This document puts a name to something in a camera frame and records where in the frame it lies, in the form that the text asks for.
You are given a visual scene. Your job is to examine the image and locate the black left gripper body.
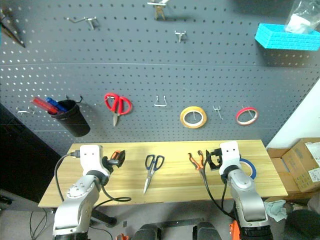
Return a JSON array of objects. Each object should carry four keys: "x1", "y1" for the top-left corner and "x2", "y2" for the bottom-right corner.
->
[{"x1": 102, "y1": 156, "x2": 120, "y2": 174}]

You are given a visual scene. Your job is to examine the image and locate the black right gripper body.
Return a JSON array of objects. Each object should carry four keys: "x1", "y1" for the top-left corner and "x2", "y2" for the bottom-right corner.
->
[{"x1": 210, "y1": 147, "x2": 224, "y2": 172}]

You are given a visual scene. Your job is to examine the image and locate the blue tape roll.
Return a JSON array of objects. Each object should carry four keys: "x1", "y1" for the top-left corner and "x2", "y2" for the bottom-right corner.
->
[{"x1": 238, "y1": 157, "x2": 258, "y2": 180}]

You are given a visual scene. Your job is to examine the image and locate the yellow tape roll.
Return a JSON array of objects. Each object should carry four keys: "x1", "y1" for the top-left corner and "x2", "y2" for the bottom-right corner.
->
[{"x1": 179, "y1": 106, "x2": 208, "y2": 130}]

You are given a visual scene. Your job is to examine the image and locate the small metal double hook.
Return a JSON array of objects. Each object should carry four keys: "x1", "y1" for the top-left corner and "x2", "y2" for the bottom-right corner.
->
[{"x1": 212, "y1": 104, "x2": 224, "y2": 121}]

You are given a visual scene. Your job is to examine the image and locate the wooden table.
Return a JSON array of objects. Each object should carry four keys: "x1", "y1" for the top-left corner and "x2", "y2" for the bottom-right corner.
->
[{"x1": 37, "y1": 139, "x2": 289, "y2": 208}]

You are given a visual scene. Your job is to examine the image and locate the red tape roll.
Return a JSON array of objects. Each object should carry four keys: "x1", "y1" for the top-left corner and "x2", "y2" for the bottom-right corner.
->
[{"x1": 235, "y1": 106, "x2": 260, "y2": 126}]

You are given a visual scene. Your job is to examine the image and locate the black table foot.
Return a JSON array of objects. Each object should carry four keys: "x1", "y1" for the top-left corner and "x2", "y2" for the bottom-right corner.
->
[{"x1": 90, "y1": 209, "x2": 118, "y2": 228}]

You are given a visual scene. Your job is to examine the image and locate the black plastic cup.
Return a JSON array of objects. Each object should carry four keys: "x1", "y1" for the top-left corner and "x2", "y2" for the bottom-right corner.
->
[{"x1": 49, "y1": 99, "x2": 91, "y2": 138}]

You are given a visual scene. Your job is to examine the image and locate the small cardboard box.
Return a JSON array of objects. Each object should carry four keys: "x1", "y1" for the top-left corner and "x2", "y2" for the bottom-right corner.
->
[{"x1": 266, "y1": 147, "x2": 301, "y2": 198}]

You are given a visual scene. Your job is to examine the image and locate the dark rounded shape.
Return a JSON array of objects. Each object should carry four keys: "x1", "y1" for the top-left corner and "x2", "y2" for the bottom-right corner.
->
[
  {"x1": 132, "y1": 223, "x2": 163, "y2": 240},
  {"x1": 192, "y1": 221, "x2": 223, "y2": 240}
]

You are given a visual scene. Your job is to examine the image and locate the metal loop hook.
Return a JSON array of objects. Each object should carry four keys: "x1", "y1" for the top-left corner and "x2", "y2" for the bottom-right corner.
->
[{"x1": 153, "y1": 95, "x2": 168, "y2": 108}]

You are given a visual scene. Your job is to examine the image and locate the grey cloth rag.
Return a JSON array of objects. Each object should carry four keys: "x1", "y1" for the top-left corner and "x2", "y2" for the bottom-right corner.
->
[{"x1": 263, "y1": 199, "x2": 288, "y2": 223}]

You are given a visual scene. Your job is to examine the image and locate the large cardboard box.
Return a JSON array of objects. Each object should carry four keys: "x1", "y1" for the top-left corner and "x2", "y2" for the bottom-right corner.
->
[{"x1": 281, "y1": 137, "x2": 320, "y2": 193}]

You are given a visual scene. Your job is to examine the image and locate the black cabinet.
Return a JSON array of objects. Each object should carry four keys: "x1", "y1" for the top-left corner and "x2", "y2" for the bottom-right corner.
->
[{"x1": 0, "y1": 102, "x2": 63, "y2": 204}]

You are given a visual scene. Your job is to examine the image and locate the grey perforated pegboard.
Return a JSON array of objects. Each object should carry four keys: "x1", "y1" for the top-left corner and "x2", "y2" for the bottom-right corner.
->
[{"x1": 0, "y1": 0, "x2": 320, "y2": 156}]

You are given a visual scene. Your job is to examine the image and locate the metal hook with bar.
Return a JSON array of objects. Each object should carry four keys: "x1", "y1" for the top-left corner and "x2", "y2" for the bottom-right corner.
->
[{"x1": 16, "y1": 105, "x2": 37, "y2": 116}]

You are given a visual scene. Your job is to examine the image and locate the black bag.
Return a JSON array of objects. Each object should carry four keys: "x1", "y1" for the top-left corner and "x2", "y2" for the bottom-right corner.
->
[{"x1": 285, "y1": 208, "x2": 320, "y2": 240}]

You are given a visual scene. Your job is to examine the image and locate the short metal double hook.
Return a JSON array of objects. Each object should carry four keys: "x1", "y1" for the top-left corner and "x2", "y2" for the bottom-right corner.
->
[{"x1": 174, "y1": 29, "x2": 187, "y2": 43}]

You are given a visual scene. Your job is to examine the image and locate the cyan plastic basket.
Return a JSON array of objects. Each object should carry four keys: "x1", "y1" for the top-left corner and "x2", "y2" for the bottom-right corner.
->
[{"x1": 254, "y1": 23, "x2": 320, "y2": 52}]

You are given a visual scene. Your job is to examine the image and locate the long metal peg hook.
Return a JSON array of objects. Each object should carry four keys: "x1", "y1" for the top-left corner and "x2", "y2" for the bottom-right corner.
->
[{"x1": 66, "y1": 16, "x2": 98, "y2": 31}]

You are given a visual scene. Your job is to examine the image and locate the brown spring clamp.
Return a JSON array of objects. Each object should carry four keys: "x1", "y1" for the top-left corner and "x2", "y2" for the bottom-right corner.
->
[{"x1": 146, "y1": 0, "x2": 171, "y2": 21}]

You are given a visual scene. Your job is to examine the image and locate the clear plastic bag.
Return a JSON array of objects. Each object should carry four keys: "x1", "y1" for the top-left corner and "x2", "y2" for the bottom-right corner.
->
[{"x1": 284, "y1": 0, "x2": 320, "y2": 35}]

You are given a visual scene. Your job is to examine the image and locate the dark long nose pliers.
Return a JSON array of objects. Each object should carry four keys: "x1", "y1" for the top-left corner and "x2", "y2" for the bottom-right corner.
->
[{"x1": 0, "y1": 8, "x2": 27, "y2": 49}]

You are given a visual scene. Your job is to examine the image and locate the orange black handled pliers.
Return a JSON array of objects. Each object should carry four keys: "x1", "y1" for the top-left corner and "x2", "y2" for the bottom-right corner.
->
[{"x1": 187, "y1": 150, "x2": 212, "y2": 195}]

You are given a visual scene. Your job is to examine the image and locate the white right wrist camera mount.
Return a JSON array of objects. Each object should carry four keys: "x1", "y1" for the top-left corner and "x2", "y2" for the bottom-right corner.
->
[{"x1": 218, "y1": 140, "x2": 241, "y2": 176}]

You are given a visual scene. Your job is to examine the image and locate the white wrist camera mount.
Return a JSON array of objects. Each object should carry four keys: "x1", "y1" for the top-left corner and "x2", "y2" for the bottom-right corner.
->
[
  {"x1": 218, "y1": 140, "x2": 241, "y2": 176},
  {"x1": 78, "y1": 144, "x2": 110, "y2": 177}
]

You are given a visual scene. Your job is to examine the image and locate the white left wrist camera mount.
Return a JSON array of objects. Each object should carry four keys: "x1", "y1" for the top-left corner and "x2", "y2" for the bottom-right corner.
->
[{"x1": 78, "y1": 144, "x2": 110, "y2": 177}]

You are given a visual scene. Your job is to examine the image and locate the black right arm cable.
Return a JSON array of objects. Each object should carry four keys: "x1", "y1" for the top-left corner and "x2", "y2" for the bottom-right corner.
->
[{"x1": 203, "y1": 159, "x2": 236, "y2": 219}]

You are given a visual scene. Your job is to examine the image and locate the black blue handled scissors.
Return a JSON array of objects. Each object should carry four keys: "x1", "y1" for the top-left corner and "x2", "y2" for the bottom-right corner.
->
[{"x1": 142, "y1": 154, "x2": 166, "y2": 195}]

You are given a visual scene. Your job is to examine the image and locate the red handled scissors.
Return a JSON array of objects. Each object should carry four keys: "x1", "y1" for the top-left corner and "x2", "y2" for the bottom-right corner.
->
[{"x1": 103, "y1": 92, "x2": 133, "y2": 127}]

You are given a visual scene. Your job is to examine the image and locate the blue handled screwdriver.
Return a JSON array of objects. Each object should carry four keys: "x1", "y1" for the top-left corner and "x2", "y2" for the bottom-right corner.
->
[{"x1": 45, "y1": 97, "x2": 68, "y2": 113}]

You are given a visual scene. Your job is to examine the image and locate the red handled screwdriver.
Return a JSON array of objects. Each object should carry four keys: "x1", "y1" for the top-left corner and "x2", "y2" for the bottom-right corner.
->
[{"x1": 30, "y1": 97, "x2": 59, "y2": 114}]

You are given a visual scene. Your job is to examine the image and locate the thin black floor cable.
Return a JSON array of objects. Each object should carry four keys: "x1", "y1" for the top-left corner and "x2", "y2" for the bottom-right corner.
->
[{"x1": 29, "y1": 207, "x2": 49, "y2": 240}]

